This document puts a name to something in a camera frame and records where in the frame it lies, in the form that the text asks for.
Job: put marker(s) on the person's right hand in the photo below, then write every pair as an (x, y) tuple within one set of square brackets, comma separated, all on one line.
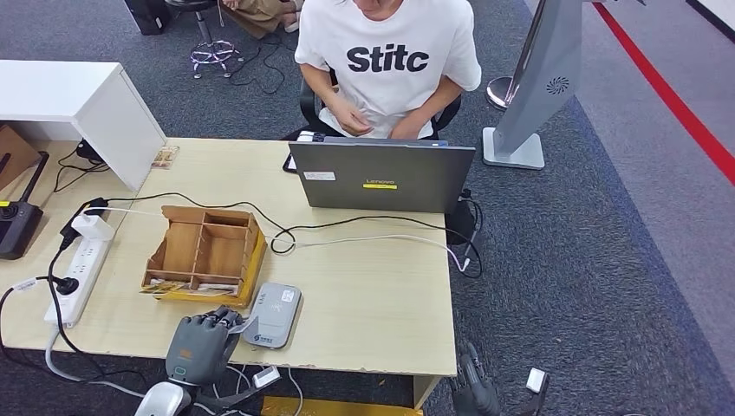
[(350, 117)]

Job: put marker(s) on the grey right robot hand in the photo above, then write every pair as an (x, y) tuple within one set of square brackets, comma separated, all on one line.
[(476, 402)]

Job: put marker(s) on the person's left hand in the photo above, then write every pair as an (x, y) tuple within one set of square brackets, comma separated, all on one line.
[(409, 129)]

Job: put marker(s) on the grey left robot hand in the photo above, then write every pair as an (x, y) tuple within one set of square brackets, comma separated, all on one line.
[(201, 350)]

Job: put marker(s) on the patterned room key card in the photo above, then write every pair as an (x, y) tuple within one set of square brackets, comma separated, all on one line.
[(165, 157), (163, 287)]

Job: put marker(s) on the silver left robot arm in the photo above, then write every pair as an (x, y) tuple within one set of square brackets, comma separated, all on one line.
[(163, 402)]

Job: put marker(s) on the person's left forearm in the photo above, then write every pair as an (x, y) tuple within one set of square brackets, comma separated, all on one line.
[(439, 100)]

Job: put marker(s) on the person's right forearm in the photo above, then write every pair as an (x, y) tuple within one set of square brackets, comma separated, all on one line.
[(318, 86)]

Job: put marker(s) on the person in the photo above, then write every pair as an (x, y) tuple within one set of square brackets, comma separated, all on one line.
[(390, 86)]

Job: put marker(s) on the white card in organiser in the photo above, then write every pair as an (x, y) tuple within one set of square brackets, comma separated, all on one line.
[(215, 290)]

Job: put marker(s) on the grey card reader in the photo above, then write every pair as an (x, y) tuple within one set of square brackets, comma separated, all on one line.
[(273, 316)]

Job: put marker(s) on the person's legs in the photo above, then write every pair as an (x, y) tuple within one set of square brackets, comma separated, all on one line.
[(258, 14)]

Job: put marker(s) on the black office chair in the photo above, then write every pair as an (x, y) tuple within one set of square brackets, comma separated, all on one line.
[(310, 112)]

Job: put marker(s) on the grey laptop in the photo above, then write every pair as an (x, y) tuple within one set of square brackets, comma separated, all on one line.
[(379, 172)]

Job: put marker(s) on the chrome stanchion base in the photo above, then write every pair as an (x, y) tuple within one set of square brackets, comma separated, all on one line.
[(499, 92)]

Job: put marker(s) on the wooden organiser box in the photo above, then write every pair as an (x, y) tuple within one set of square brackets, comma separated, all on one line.
[(184, 247)]

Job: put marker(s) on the black laptop power adapter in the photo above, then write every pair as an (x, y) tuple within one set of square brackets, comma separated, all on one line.
[(459, 221)]

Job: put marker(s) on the yellow floor board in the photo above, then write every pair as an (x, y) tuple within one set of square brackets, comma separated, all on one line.
[(344, 409)]

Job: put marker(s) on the grey kiosk stand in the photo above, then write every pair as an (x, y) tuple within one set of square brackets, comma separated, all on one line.
[(545, 86)]

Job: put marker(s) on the white power strip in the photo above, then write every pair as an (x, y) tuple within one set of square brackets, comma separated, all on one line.
[(80, 270)]

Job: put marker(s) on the chrome stool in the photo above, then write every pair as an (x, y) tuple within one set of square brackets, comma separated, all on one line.
[(211, 52)]

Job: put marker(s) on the light wooden desk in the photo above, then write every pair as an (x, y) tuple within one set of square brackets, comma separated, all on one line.
[(356, 298)]

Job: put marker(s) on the white charger plug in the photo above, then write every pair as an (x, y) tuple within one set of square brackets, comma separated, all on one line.
[(92, 228)]

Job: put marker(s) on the black controller with antenna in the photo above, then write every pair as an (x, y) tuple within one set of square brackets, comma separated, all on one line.
[(17, 229)]

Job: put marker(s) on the black box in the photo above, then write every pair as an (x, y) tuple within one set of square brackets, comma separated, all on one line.
[(146, 14)]

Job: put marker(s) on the white cabinet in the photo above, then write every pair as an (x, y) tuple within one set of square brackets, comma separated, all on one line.
[(86, 97)]

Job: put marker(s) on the brown cardboard board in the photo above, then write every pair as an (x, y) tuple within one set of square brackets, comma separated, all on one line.
[(14, 155)]

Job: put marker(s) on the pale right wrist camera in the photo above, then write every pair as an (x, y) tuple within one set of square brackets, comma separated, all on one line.
[(537, 380)]

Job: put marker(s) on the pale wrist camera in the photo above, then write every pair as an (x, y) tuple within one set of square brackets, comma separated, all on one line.
[(267, 377), (537, 380)]

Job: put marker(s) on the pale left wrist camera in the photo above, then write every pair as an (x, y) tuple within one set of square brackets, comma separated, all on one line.
[(267, 377)]

